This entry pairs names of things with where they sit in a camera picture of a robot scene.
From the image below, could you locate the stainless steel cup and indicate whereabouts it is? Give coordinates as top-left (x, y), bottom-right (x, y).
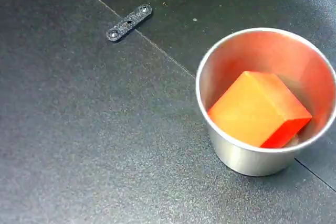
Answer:
top-left (195, 27), bottom-right (336, 177)

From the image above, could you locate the black flat joining plate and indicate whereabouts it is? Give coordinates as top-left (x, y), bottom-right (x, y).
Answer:
top-left (106, 3), bottom-right (153, 42)

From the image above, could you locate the red cube block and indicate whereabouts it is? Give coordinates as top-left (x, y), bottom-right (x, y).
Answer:
top-left (207, 70), bottom-right (313, 149)

